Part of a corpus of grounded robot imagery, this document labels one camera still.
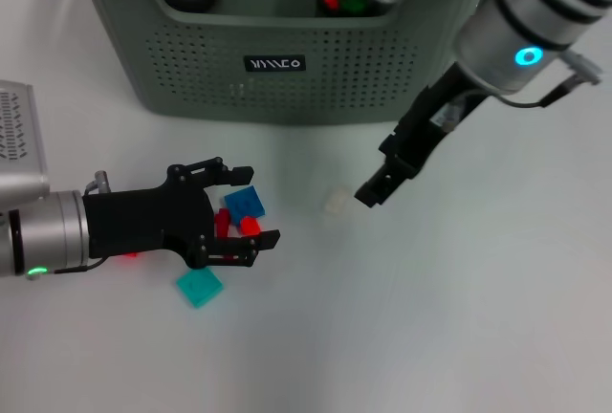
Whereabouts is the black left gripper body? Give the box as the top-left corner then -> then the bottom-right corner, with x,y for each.
81,163 -> 219,271

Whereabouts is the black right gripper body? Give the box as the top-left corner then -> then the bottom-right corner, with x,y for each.
377,61 -> 487,180

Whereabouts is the white two-stud plate brick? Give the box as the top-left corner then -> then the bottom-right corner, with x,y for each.
322,187 -> 354,217

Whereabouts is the grey perforated storage bin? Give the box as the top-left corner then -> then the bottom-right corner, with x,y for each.
71,0 -> 484,126

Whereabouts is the blue square plate brick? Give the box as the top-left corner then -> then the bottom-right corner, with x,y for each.
223,185 -> 267,219

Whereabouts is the dark red curved brick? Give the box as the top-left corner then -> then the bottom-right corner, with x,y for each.
213,207 -> 233,240

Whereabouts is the silver wrist connector stub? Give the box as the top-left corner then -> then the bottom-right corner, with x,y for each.
84,169 -> 112,195

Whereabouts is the teal square plate brick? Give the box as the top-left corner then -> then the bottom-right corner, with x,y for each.
174,267 -> 226,310

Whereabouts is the black cable with silver plug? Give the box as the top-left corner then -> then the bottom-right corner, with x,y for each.
26,254 -> 106,280

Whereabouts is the right arm cable with plug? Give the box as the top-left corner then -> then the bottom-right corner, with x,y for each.
432,52 -> 603,131

